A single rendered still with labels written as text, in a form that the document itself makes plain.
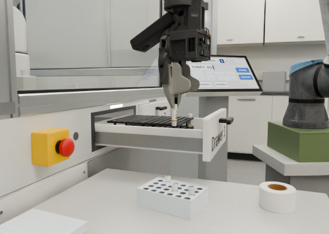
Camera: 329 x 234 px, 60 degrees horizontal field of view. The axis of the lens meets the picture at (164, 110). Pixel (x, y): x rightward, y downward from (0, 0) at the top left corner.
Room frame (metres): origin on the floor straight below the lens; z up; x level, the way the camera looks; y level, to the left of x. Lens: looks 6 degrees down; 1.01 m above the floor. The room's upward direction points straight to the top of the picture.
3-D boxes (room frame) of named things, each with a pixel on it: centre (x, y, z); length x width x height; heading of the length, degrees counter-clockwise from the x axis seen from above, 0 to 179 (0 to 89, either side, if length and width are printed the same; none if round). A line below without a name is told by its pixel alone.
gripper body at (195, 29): (0.59, -0.04, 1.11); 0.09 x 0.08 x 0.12; 59
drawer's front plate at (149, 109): (1.23, 0.04, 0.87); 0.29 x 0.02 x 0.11; 160
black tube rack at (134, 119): (0.89, 0.04, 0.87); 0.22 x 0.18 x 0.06; 70
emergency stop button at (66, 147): (0.60, 0.21, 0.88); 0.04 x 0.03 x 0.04; 160
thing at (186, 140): (0.89, 0.05, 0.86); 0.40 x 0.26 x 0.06; 70
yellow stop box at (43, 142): (0.61, 0.25, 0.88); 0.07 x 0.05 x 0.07; 160
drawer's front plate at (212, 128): (0.82, -0.15, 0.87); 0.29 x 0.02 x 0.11; 160
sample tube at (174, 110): (0.60, -0.02, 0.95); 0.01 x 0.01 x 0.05
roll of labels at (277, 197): (0.57, -0.23, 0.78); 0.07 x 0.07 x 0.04
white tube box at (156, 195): (0.57, -0.02, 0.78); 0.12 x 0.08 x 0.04; 59
